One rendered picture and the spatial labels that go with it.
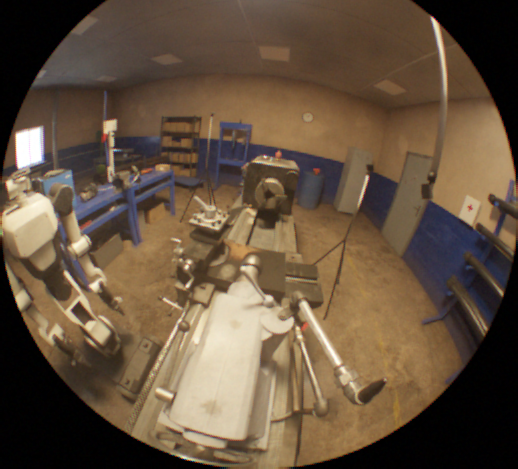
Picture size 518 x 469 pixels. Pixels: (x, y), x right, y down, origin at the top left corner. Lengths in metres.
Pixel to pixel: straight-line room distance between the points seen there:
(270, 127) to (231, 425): 5.04
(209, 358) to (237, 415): 0.14
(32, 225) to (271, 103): 5.03
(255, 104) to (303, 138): 1.63
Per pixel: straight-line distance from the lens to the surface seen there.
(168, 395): 0.52
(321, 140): 5.05
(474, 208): 3.16
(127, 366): 1.56
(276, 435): 0.76
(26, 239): 0.84
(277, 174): 1.67
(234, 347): 0.43
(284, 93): 5.12
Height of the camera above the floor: 1.57
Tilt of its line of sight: 24 degrees down
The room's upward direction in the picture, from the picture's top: 9 degrees clockwise
